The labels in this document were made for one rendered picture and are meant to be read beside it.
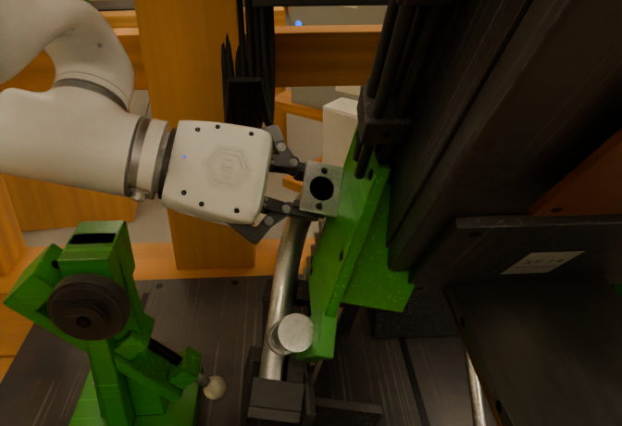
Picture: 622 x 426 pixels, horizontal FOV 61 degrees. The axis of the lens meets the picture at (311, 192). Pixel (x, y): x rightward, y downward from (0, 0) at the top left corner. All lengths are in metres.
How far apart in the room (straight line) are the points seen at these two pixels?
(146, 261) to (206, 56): 0.41
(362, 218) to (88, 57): 0.31
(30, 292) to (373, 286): 0.34
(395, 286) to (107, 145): 0.31
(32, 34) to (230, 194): 0.22
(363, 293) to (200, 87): 0.42
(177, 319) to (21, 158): 0.40
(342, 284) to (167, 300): 0.44
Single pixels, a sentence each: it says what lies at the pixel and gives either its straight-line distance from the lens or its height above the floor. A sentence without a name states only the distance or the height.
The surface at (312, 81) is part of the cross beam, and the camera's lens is 0.90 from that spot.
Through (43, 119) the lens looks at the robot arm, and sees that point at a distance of 0.55.
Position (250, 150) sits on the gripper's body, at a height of 1.24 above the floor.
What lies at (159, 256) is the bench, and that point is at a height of 0.88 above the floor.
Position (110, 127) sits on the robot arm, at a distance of 0.54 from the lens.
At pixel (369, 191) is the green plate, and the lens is 0.45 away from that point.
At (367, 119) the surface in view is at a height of 1.33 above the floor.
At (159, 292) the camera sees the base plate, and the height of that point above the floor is 0.90.
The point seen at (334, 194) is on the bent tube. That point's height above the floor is 1.20.
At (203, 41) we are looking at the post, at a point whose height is 1.29.
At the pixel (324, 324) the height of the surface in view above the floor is 1.10.
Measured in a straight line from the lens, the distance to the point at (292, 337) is 0.55.
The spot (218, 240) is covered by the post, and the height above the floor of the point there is 0.94.
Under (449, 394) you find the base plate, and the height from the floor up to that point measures 0.90.
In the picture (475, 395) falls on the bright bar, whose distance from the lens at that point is 0.58.
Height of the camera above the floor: 1.47
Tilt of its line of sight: 30 degrees down
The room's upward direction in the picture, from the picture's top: straight up
